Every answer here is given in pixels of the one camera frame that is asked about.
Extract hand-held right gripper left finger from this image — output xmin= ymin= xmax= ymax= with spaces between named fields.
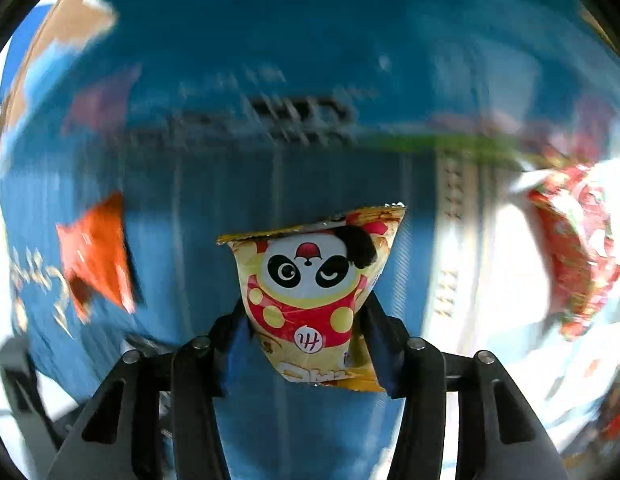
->
xmin=47 ymin=298 xmax=251 ymax=480

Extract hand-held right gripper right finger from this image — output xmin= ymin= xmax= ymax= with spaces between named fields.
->
xmin=354 ymin=294 xmax=571 ymax=480

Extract yellow panda snack packet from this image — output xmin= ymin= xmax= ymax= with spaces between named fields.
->
xmin=216 ymin=202 xmax=407 ymax=394

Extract blue printed storage box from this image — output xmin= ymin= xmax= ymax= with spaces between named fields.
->
xmin=0 ymin=0 xmax=611 ymax=480

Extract orange snack packet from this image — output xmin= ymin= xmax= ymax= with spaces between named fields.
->
xmin=56 ymin=191 xmax=138 ymax=322

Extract red patterned snack packet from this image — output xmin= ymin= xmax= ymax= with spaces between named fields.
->
xmin=510 ymin=152 xmax=620 ymax=341

